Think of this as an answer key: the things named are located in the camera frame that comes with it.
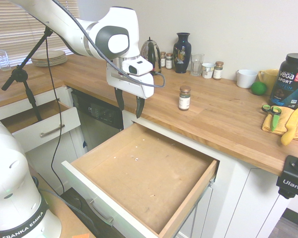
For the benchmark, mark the yellow knife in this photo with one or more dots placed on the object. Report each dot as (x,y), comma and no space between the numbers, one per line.
(291,127)

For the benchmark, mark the spice jar with copper lid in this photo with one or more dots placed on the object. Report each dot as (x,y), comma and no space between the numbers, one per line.
(218,71)

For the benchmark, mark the yellow mug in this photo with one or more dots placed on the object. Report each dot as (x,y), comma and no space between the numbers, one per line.
(270,77)

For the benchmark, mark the dark blue painted vase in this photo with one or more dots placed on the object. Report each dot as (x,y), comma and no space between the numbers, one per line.
(181,53)

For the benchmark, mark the window blinds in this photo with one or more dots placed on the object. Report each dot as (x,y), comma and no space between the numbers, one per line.
(12,34)

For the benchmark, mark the black boom stand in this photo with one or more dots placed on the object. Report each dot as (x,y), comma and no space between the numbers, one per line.
(20,74)

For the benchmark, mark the small open white drawer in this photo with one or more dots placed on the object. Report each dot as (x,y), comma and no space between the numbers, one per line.
(49,124)

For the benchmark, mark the white mug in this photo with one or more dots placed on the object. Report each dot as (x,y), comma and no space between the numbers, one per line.
(245,78)

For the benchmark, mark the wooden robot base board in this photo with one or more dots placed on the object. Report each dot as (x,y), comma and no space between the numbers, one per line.
(64,218)

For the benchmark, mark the black Ulanzi camera mount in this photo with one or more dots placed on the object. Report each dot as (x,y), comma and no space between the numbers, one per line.
(291,178)

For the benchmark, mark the small spice jar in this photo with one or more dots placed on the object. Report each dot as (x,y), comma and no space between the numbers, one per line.
(163,58)
(169,61)

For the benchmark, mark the stack of beige plates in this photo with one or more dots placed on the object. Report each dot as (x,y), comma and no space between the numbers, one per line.
(51,59)

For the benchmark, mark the seasoning jar with copper lid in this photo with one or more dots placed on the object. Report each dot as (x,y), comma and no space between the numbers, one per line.
(185,99)

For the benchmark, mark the black and steel dishwasher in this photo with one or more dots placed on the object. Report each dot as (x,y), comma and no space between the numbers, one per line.
(99,116)

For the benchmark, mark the large open wooden drawer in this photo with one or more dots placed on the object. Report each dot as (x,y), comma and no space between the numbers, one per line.
(149,173)

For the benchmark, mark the small white cup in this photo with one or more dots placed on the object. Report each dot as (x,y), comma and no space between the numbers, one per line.
(208,70)

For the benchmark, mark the white cabinet door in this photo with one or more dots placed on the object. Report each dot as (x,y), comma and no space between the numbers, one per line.
(238,205)

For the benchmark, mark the green lime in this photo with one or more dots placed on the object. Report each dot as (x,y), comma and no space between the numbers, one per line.
(258,88)

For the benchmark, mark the black box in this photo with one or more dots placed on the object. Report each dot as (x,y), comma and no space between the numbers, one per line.
(87,218)

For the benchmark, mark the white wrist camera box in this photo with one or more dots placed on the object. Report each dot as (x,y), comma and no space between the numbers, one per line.
(137,66)

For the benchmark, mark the clear drinking glass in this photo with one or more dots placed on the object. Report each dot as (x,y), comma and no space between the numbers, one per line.
(1,60)

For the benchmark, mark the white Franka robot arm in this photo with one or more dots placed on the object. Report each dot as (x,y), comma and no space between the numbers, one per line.
(64,24)

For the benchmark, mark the black protein powder tub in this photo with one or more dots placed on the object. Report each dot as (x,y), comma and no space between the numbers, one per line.
(288,81)

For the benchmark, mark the clear faceted glass tumbler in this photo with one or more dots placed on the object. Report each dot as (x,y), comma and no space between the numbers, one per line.
(197,65)

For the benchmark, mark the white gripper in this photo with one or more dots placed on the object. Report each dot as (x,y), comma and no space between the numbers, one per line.
(129,83)

